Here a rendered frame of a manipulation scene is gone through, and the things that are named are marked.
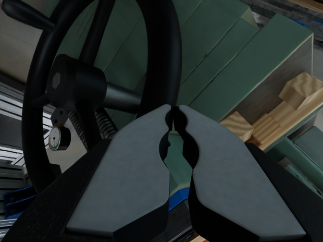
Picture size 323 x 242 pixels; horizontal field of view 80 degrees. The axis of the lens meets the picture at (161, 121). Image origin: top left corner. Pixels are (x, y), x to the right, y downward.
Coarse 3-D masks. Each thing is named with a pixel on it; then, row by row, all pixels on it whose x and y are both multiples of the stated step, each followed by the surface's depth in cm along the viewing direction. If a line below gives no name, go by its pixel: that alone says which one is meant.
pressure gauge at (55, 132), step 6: (54, 126) 50; (60, 126) 53; (54, 132) 50; (60, 132) 48; (66, 132) 49; (60, 138) 47; (66, 138) 49; (54, 144) 49; (60, 144) 48; (66, 144) 49; (54, 150) 48; (60, 150) 50
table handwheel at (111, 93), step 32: (64, 0) 26; (160, 0) 15; (64, 32) 30; (96, 32) 22; (160, 32) 15; (32, 64) 30; (64, 64) 21; (160, 64) 14; (32, 96) 30; (64, 96) 20; (96, 96) 22; (128, 96) 28; (160, 96) 14; (32, 128) 29; (96, 128) 20; (32, 160) 26
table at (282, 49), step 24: (288, 24) 26; (264, 48) 28; (288, 48) 26; (312, 48) 28; (240, 72) 29; (264, 72) 27; (288, 72) 30; (216, 96) 31; (240, 96) 29; (264, 96) 33; (216, 120) 31
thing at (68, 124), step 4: (56, 108) 57; (56, 112) 57; (60, 112) 55; (64, 112) 54; (52, 116) 58; (56, 116) 56; (60, 116) 55; (64, 116) 53; (52, 120) 58; (56, 120) 56; (60, 120) 55; (64, 120) 53; (68, 120) 53; (52, 124) 57; (56, 124) 56; (64, 124) 53; (68, 124) 54; (68, 128) 55; (72, 128) 56; (72, 132) 57; (72, 136) 58; (76, 136) 59
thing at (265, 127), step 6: (264, 114) 41; (258, 120) 41; (264, 120) 41; (270, 120) 40; (252, 126) 42; (258, 126) 41; (264, 126) 40; (270, 126) 40; (276, 126) 39; (252, 132) 42; (258, 132) 41; (264, 132) 40; (270, 132) 40; (258, 138) 41; (264, 138) 40
